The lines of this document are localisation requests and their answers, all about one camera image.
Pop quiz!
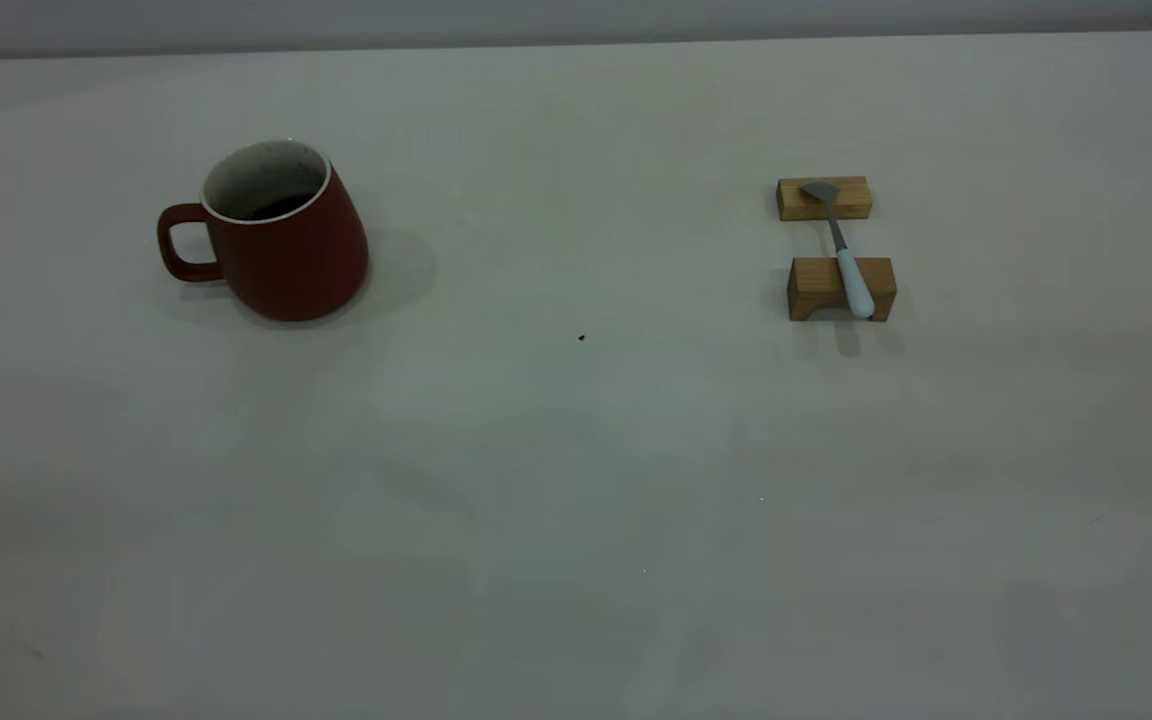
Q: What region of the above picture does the spoon with light blue handle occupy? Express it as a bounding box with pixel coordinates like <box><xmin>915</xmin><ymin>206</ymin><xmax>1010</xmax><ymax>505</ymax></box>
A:
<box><xmin>801</xmin><ymin>179</ymin><xmax>877</xmax><ymax>321</ymax></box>

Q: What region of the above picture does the red ceramic mug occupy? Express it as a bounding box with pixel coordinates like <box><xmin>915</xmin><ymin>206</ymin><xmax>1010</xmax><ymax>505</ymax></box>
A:
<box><xmin>157</xmin><ymin>139</ymin><xmax>371</xmax><ymax>323</ymax></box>

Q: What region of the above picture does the wooden block with arch notch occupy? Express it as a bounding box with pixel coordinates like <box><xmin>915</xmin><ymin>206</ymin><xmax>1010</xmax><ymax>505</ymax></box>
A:
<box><xmin>787</xmin><ymin>256</ymin><xmax>898</xmax><ymax>323</ymax></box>

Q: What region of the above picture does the plain rectangular wooden block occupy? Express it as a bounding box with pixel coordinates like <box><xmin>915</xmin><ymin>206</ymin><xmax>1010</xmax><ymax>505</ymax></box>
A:
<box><xmin>777</xmin><ymin>176</ymin><xmax>874</xmax><ymax>222</ymax></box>

